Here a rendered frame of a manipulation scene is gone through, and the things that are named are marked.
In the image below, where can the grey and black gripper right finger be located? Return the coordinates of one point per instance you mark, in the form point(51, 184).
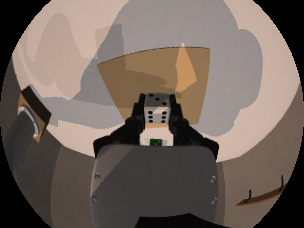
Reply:
point(184, 134)

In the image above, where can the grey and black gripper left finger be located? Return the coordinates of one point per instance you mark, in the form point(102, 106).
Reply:
point(127, 133)

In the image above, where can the white die with black pips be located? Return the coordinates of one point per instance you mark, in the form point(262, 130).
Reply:
point(157, 108)

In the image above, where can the brown flat mat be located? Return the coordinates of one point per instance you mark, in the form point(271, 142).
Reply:
point(182, 71)

